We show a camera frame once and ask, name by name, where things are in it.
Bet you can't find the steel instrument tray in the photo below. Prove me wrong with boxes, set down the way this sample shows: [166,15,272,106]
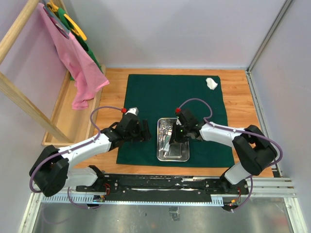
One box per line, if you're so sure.
[157,118,190,162]

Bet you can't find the yellow hanger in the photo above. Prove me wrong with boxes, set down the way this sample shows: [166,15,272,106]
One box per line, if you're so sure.
[46,0,87,41]

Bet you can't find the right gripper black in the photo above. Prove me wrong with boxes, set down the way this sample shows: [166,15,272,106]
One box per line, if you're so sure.
[169,122,190,145]

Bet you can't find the white gauze roll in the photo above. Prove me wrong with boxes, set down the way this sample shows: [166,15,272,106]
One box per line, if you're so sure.
[206,78,218,90]

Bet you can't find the grey hanger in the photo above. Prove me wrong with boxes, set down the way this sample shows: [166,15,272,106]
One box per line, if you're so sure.
[43,3,69,38]

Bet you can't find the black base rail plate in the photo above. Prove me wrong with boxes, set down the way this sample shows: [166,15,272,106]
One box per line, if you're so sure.
[75,173,249,202]

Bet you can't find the pink cloth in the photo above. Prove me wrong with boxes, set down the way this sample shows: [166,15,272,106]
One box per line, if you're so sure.
[37,3,109,110]

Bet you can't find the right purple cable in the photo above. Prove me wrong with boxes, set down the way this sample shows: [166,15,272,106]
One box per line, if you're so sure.
[175,98,284,212]

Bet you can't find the purple cable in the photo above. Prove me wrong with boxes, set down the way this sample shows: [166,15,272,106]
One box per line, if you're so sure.
[29,105,127,209]
[175,98,284,212]

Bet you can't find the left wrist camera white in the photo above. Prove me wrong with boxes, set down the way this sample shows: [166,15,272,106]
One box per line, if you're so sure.
[126,107,139,116]

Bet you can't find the steel surgical scissors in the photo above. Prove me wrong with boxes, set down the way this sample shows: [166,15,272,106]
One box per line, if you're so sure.
[159,121,173,147]

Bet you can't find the blue suture packet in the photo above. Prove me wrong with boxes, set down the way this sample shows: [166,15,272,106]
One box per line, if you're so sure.
[162,140,170,152]

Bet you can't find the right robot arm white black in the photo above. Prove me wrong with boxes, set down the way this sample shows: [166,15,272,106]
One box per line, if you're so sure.
[170,108,277,194]

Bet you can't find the dark green surgical cloth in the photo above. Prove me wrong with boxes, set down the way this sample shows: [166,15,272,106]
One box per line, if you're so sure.
[116,74,234,167]

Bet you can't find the green garment on hanger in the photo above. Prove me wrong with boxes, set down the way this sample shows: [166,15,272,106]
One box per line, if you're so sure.
[57,8,102,72]

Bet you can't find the wooden rack frame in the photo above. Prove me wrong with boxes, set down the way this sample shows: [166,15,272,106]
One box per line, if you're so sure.
[0,0,106,149]

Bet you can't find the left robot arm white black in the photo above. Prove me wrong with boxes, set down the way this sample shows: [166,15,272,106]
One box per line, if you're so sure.
[29,113,152,197]

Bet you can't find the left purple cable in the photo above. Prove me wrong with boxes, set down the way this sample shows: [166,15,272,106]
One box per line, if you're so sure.
[29,105,127,209]

